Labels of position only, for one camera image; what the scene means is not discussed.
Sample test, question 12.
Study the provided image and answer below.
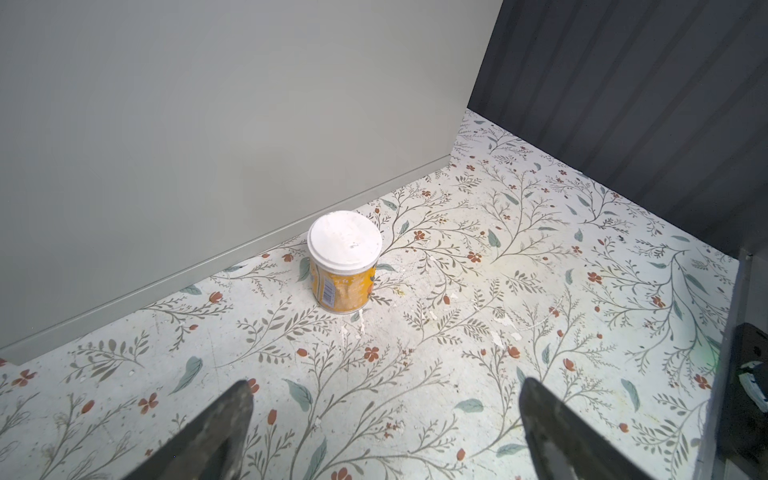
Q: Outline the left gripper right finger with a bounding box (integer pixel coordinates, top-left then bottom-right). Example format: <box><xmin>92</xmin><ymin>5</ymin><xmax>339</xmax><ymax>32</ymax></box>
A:
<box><xmin>519</xmin><ymin>377</ymin><xmax>649</xmax><ymax>479</ymax></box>

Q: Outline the orange fruit can white lid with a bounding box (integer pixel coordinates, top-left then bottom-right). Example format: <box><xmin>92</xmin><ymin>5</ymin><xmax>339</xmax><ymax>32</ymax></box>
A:
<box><xmin>307</xmin><ymin>211</ymin><xmax>383</xmax><ymax>314</ymax></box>

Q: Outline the grey metal cabinet box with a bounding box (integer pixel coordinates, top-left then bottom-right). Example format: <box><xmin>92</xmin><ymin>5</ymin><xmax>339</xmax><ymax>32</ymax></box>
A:
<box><xmin>1</xmin><ymin>1</ymin><xmax>500</xmax><ymax>365</ymax></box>

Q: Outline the floral patterned mat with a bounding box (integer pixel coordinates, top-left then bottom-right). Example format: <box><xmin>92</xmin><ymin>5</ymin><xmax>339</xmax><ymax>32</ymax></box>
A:
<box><xmin>1</xmin><ymin>112</ymin><xmax>739</xmax><ymax>479</ymax></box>

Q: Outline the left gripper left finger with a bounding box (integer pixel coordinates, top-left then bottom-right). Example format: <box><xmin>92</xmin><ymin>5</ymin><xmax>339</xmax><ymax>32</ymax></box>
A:
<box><xmin>127</xmin><ymin>380</ymin><xmax>253</xmax><ymax>479</ymax></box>

